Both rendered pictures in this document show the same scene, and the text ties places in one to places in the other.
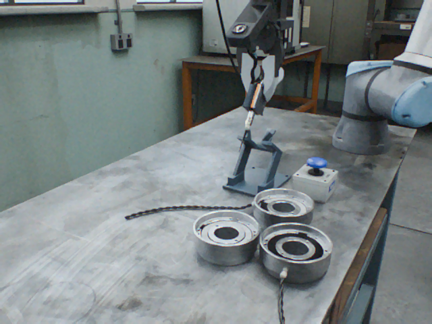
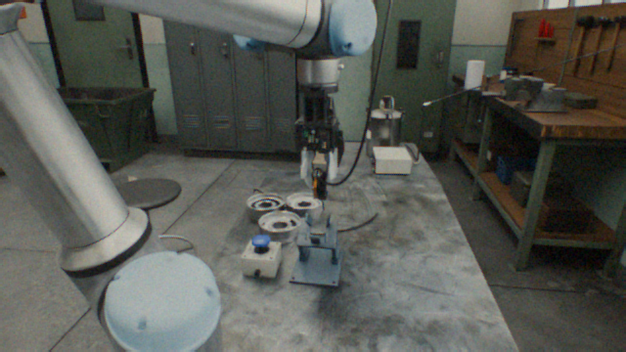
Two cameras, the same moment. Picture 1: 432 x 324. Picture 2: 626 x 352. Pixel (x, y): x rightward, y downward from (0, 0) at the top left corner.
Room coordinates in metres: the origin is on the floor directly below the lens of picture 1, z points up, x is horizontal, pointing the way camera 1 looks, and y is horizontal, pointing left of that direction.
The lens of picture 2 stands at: (1.42, -0.39, 1.29)
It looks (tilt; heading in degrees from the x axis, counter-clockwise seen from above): 22 degrees down; 156
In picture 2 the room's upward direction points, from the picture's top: straight up
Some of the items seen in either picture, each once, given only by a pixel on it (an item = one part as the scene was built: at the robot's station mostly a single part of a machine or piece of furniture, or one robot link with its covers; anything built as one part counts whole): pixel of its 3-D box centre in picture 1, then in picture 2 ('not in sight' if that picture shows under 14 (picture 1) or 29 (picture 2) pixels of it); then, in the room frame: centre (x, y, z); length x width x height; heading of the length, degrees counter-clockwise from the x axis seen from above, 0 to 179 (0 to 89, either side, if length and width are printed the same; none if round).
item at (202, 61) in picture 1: (259, 98); not in sight; (3.38, -0.37, 0.39); 1.50 x 0.62 x 0.78; 148
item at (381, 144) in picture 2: not in sight; (386, 130); (-0.03, 0.65, 0.83); 0.41 x 0.19 x 0.30; 152
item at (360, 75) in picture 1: (370, 85); (166, 321); (1.03, -0.40, 0.97); 0.13 x 0.12 x 0.14; 18
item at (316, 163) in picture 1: (316, 171); (261, 247); (0.74, -0.20, 0.85); 0.04 x 0.04 x 0.05
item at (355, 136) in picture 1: (362, 127); not in sight; (1.03, -0.40, 0.85); 0.15 x 0.15 x 0.10
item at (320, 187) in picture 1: (316, 181); (261, 259); (0.74, -0.20, 0.82); 0.08 x 0.07 x 0.05; 148
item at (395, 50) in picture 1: (399, 62); not in sight; (3.84, -1.75, 0.64); 0.49 x 0.40 x 0.37; 63
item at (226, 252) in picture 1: (226, 237); (304, 206); (0.54, -0.02, 0.82); 0.10 x 0.10 x 0.04
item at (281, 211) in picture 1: (283, 211); (280, 228); (0.62, -0.12, 0.82); 0.10 x 0.10 x 0.04
